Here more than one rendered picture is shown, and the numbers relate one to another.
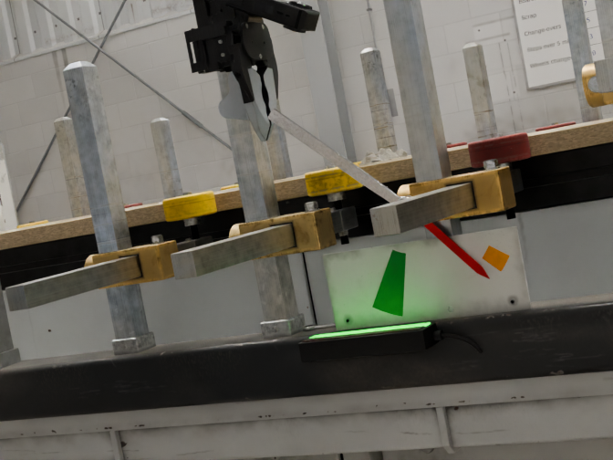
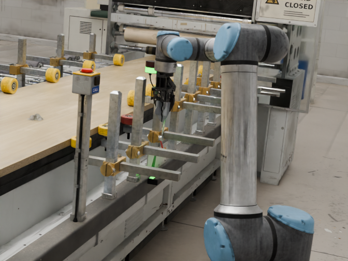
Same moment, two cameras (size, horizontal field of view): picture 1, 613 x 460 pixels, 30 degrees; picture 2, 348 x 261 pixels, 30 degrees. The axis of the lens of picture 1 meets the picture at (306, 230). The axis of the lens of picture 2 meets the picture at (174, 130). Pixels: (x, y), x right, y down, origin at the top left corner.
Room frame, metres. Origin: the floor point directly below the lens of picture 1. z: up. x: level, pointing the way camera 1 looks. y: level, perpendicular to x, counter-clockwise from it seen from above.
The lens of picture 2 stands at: (1.85, 2.66, 1.56)
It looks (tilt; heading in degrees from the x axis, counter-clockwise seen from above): 13 degrees down; 260
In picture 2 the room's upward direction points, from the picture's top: 5 degrees clockwise
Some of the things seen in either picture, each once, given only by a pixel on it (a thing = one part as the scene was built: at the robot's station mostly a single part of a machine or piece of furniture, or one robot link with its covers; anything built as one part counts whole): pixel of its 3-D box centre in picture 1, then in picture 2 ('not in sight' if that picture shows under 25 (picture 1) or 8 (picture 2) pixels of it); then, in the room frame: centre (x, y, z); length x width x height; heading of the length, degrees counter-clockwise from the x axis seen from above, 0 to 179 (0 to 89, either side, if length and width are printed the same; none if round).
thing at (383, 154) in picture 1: (380, 154); (36, 116); (1.95, -0.15, 0.91); 0.09 x 0.07 x 0.02; 80
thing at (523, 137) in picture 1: (503, 176); (129, 127); (1.53, -0.27, 0.85); 0.08 x 0.08 x 0.11
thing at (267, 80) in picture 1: (252, 106); (157, 111); (1.45, 0.04, 1.00); 0.06 x 0.03 x 0.09; 62
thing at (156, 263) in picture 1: (131, 266); (113, 165); (1.63, 0.26, 0.82); 0.13 x 0.06 x 0.05; 62
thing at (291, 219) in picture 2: not in sight; (286, 236); (1.13, 0.83, 0.79); 0.17 x 0.15 x 0.18; 10
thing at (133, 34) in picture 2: not in sight; (195, 42); (0.79, -2.50, 1.05); 1.43 x 0.12 x 0.12; 152
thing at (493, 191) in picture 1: (455, 196); (157, 134); (1.40, -0.19, 0.85); 0.13 x 0.06 x 0.05; 62
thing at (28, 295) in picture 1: (121, 270); (126, 167); (1.59, 0.26, 0.82); 0.43 x 0.03 x 0.04; 152
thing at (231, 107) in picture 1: (240, 107); (164, 112); (1.42, 0.05, 1.00); 0.06 x 0.03 x 0.09; 62
